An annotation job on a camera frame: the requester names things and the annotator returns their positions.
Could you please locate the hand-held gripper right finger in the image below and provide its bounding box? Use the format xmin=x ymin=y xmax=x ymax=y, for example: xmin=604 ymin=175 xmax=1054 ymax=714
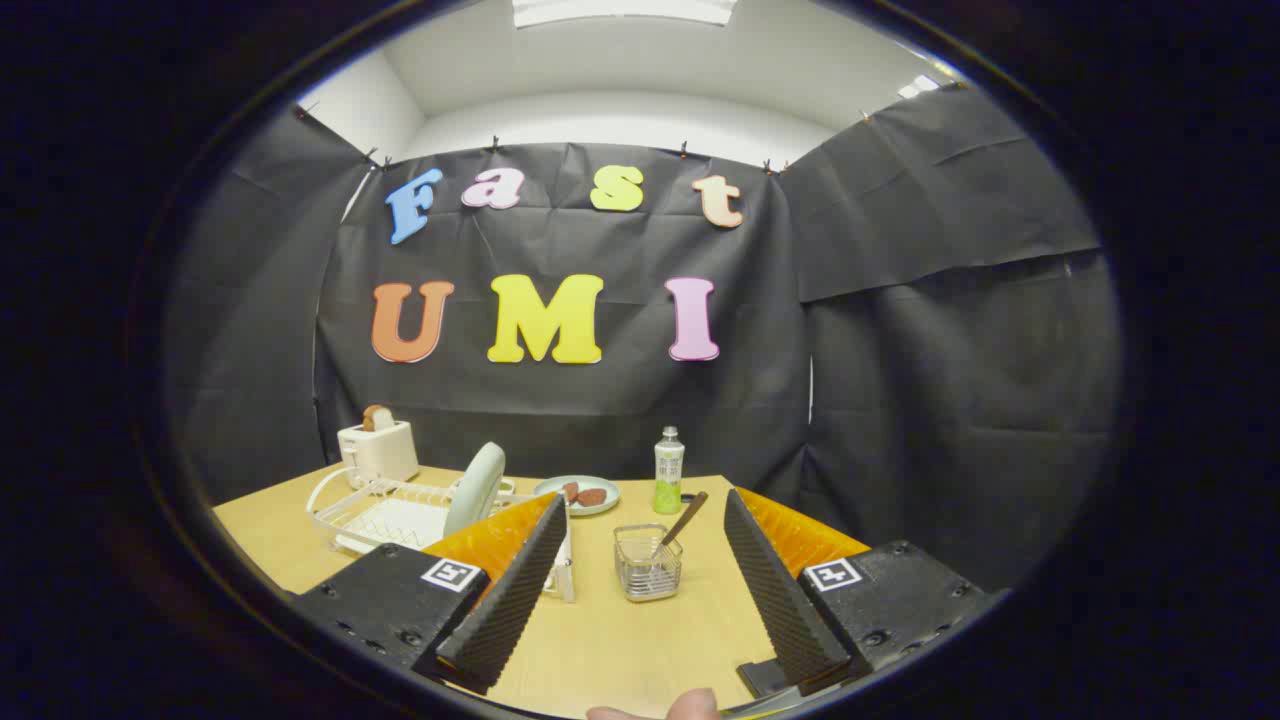
xmin=722 ymin=487 xmax=991 ymax=701

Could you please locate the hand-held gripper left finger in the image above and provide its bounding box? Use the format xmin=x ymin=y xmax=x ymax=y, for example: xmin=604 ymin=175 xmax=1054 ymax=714
xmin=293 ymin=492 xmax=569 ymax=696

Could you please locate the pale green plate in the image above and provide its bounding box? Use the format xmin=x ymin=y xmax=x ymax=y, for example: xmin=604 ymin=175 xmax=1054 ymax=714
xmin=443 ymin=442 xmax=507 ymax=538

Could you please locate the brown handled spoon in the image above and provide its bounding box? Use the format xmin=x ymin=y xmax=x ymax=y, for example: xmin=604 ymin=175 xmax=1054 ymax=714
xmin=650 ymin=491 xmax=709 ymax=561

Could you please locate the clear wire basket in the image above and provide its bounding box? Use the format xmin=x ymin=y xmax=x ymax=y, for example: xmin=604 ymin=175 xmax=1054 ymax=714
xmin=613 ymin=524 xmax=684 ymax=603

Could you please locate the white wire dish rack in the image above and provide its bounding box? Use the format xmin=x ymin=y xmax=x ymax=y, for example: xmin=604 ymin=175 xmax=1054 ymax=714
xmin=305 ymin=465 xmax=578 ymax=603

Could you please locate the light green meat plate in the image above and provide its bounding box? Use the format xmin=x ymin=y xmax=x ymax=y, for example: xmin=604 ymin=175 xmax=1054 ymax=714
xmin=533 ymin=475 xmax=621 ymax=517

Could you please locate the white drip tray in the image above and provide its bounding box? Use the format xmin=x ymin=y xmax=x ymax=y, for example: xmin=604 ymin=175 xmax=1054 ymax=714
xmin=345 ymin=497 xmax=451 ymax=551

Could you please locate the green drink bottle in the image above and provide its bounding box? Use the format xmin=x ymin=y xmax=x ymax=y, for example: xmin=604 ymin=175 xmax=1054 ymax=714
xmin=653 ymin=426 xmax=686 ymax=515

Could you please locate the cream white toaster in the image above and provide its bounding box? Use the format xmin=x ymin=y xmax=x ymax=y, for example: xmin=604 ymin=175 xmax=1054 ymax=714
xmin=337 ymin=420 xmax=421 ymax=486

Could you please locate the black backdrop cloth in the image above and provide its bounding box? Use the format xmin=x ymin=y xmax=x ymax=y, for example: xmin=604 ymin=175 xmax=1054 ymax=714
xmin=165 ymin=85 xmax=1121 ymax=591

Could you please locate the ceiling light panel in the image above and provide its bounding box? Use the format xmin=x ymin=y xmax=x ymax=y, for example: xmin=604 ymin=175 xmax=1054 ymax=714
xmin=512 ymin=0 xmax=738 ymax=28

